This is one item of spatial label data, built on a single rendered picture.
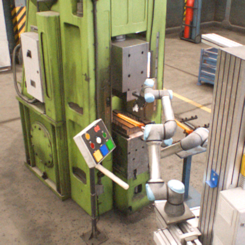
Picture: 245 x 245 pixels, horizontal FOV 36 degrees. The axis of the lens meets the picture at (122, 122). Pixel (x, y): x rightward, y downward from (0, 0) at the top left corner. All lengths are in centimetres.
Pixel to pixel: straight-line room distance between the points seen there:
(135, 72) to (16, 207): 196
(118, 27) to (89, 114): 79
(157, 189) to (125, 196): 126
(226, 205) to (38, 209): 237
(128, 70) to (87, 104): 47
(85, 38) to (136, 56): 47
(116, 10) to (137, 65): 50
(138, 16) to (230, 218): 193
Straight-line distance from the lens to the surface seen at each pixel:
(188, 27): 1074
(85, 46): 314
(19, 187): 453
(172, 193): 264
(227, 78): 215
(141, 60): 333
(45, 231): 390
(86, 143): 297
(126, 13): 332
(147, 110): 378
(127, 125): 354
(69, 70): 353
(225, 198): 230
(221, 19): 1259
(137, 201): 395
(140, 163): 371
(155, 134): 265
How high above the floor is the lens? 258
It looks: 26 degrees down
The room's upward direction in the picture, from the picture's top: straight up
